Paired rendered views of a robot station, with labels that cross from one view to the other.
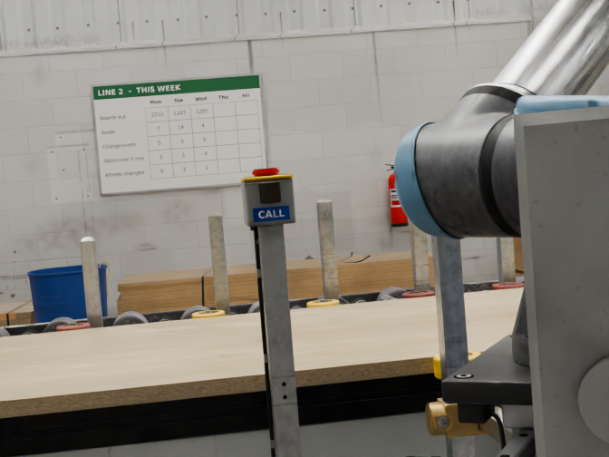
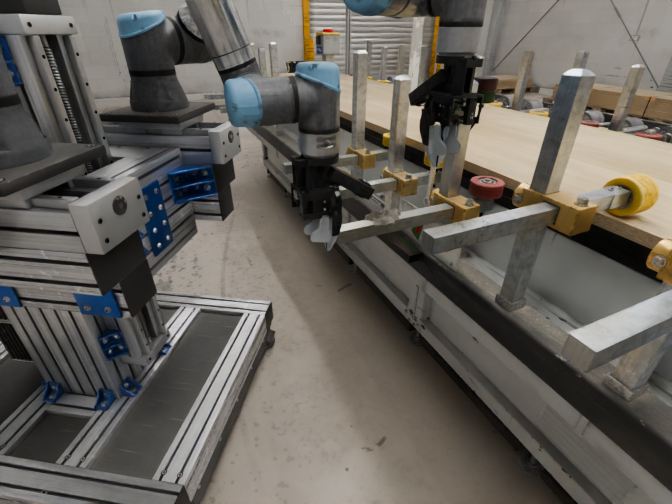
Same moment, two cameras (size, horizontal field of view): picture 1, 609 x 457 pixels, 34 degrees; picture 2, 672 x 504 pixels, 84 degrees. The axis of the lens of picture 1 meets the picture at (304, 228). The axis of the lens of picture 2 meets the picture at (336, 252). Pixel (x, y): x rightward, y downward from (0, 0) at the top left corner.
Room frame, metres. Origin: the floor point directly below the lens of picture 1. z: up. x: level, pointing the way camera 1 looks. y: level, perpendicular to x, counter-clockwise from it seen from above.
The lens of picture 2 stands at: (1.02, -1.46, 1.23)
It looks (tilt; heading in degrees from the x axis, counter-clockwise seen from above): 31 degrees down; 73
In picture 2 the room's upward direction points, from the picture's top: straight up
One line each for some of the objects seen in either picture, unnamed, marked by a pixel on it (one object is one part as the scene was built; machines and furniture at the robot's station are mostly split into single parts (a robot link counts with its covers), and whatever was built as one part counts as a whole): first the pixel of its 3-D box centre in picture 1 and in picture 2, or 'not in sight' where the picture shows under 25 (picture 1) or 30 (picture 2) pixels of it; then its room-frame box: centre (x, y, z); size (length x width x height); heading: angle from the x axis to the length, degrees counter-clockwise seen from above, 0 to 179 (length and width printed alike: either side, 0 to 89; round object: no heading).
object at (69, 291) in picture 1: (73, 316); not in sight; (6.99, 1.66, 0.36); 0.59 x 0.57 x 0.73; 4
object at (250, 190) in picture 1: (267, 202); (328, 44); (1.46, 0.05, 1.18); 0.07 x 0.07 x 0.08; 7
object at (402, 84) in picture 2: not in sight; (395, 162); (1.52, -0.46, 0.88); 0.04 x 0.04 x 0.48; 7
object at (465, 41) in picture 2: not in sight; (459, 42); (1.46, -0.80, 1.21); 0.08 x 0.08 x 0.05
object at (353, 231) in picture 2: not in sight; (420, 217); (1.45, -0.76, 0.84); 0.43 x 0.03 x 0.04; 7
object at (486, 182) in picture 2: not in sight; (483, 200); (1.64, -0.73, 0.85); 0.08 x 0.08 x 0.11
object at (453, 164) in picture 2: not in sight; (450, 184); (1.55, -0.70, 0.90); 0.04 x 0.04 x 0.48; 7
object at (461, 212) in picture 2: not in sight; (453, 206); (1.56, -0.73, 0.85); 0.14 x 0.06 x 0.05; 97
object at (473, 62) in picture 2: not in sight; (453, 91); (1.46, -0.80, 1.13); 0.09 x 0.08 x 0.12; 97
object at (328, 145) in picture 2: not in sight; (320, 143); (1.20, -0.79, 1.05); 0.08 x 0.08 x 0.05
